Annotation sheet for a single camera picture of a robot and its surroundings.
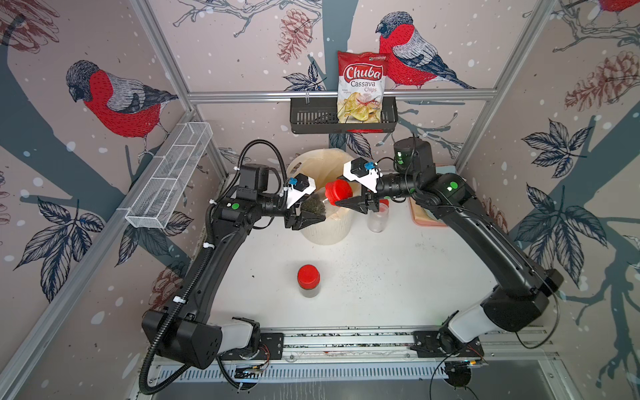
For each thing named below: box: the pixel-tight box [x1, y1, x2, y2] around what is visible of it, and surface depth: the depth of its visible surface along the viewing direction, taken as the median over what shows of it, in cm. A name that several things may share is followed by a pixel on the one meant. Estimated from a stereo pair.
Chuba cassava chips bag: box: [336, 50, 390, 125], surface depth 87 cm
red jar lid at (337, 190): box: [325, 179, 353, 205], surface depth 59 cm
